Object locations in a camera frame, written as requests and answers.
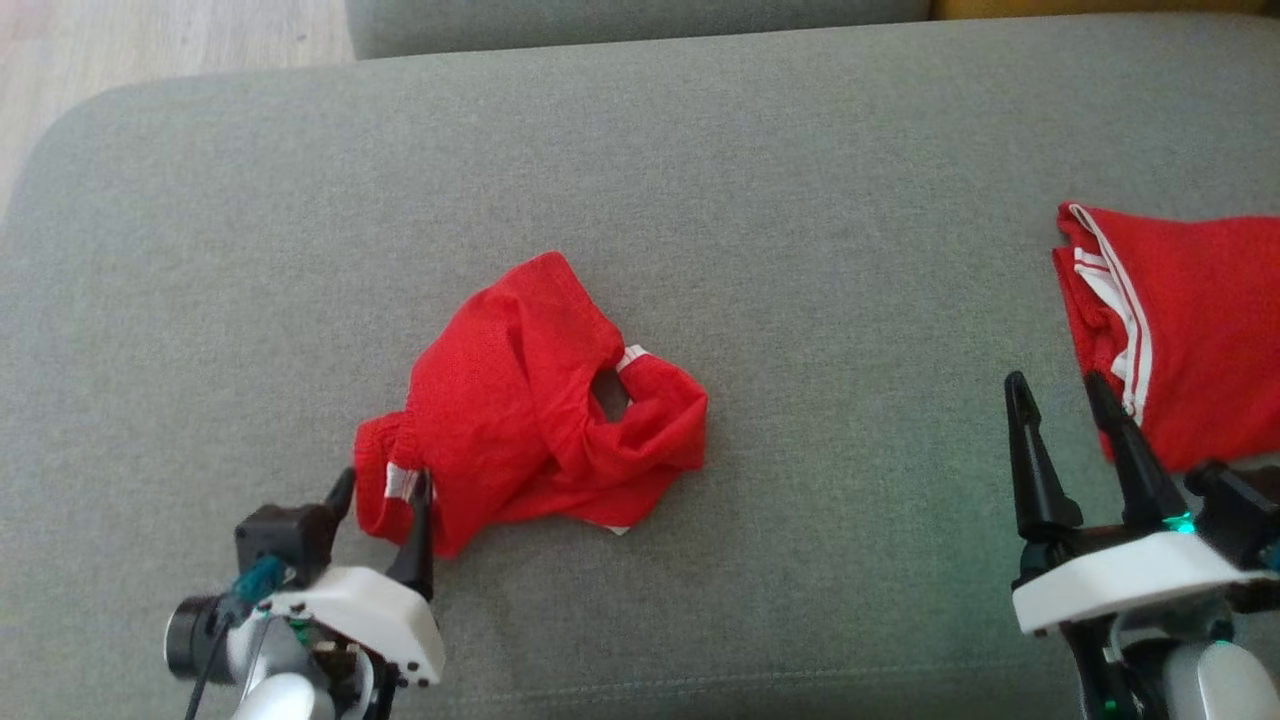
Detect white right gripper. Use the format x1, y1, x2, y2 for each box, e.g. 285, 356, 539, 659
1004, 371, 1273, 637

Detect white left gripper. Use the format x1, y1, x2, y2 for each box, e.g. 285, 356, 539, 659
267, 467, 447, 690

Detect red shorts white stripes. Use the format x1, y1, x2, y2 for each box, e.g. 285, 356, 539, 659
352, 251, 710, 560

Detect red white basketball jersey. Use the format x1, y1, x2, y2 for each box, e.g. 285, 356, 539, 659
1052, 203, 1280, 474

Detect grey sofa seat cushion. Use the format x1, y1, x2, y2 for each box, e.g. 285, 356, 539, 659
0, 12, 1280, 720

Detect yellow cushion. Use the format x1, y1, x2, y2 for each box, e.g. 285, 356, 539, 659
930, 0, 1280, 20

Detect grey sofa backrest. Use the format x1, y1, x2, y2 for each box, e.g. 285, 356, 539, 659
344, 0, 933, 60

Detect blue left cable connector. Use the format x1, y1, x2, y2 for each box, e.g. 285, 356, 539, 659
230, 554, 288, 608

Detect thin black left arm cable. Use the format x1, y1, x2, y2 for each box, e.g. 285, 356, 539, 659
184, 612, 238, 720

